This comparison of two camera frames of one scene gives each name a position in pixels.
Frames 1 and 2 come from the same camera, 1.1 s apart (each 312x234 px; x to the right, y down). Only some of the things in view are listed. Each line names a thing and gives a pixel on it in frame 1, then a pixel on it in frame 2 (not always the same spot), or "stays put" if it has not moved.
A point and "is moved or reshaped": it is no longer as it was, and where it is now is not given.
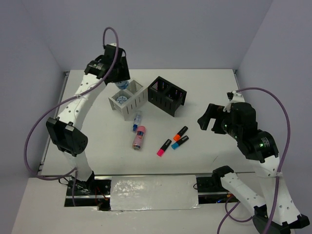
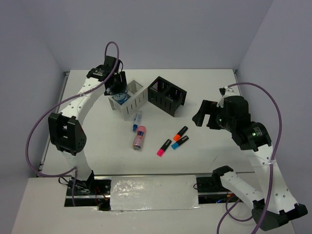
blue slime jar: [122, 85] is moved or reshaped
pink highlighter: [161, 151] stays put
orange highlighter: [177, 137] stays put
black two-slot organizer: [165, 95] stays put
